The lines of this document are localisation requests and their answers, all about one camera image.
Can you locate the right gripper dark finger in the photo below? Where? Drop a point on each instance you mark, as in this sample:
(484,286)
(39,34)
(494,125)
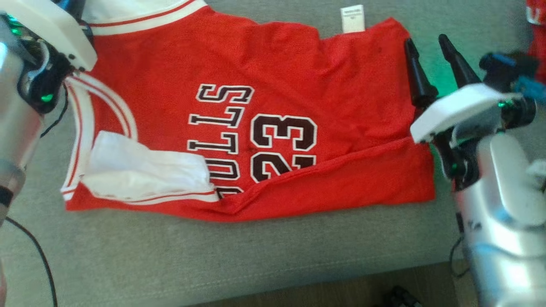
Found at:
(460,64)
(420,81)

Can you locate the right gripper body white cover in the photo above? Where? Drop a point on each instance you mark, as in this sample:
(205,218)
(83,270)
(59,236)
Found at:
(460,111)

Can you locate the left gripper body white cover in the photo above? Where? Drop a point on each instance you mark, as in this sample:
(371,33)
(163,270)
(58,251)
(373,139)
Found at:
(47,25)

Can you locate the red shorts with white stripe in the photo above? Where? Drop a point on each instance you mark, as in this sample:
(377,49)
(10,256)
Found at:
(538,47)

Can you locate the red basketball jersey white trim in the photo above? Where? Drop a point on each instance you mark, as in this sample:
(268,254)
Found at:
(273,68)

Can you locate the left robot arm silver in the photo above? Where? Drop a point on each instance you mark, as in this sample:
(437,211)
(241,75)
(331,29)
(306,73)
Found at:
(13,128)

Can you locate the dark object on floor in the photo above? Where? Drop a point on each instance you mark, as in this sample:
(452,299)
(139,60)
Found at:
(401,297)

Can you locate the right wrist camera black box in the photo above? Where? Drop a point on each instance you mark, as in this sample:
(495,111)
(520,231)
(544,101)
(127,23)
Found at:
(503,68)

